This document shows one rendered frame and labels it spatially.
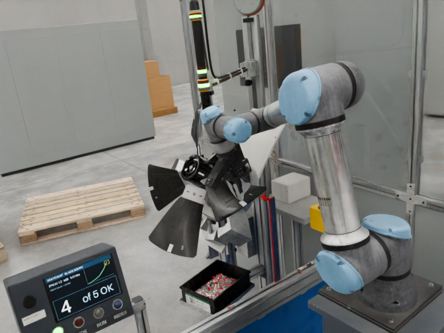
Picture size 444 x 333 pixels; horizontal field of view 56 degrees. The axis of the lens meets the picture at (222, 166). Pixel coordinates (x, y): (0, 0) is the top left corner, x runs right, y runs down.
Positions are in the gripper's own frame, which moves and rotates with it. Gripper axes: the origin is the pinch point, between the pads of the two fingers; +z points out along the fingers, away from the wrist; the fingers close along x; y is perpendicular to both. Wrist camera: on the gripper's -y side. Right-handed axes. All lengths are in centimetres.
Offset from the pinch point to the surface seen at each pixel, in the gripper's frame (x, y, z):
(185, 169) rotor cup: 34.4, -0.2, -4.4
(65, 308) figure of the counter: -20, -65, -20
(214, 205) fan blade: 7.3, -6.7, 0.6
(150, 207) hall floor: 281, 45, 138
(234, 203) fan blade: 0.9, -1.9, 1.2
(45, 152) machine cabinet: 566, 14, 108
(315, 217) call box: -12.1, 21.2, 19.8
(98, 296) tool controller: -20, -58, -17
